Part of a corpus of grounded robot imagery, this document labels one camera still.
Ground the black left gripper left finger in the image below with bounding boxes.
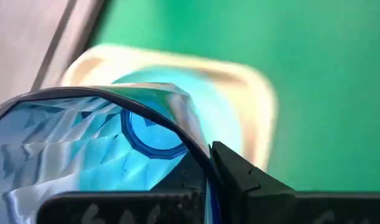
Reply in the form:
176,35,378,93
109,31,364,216
36,151,208,224

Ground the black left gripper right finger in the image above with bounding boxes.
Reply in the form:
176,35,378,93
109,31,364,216
210,141,380,224

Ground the blue faceted plastic cup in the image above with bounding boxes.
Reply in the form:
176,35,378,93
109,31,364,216
0,82,223,224

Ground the beige plastic tray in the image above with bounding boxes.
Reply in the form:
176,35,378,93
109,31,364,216
59,42,279,174

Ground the green table mat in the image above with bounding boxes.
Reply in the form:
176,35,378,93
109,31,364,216
90,0,380,192

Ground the black aluminium table frame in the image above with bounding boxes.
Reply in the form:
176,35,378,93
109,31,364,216
30,0,107,93

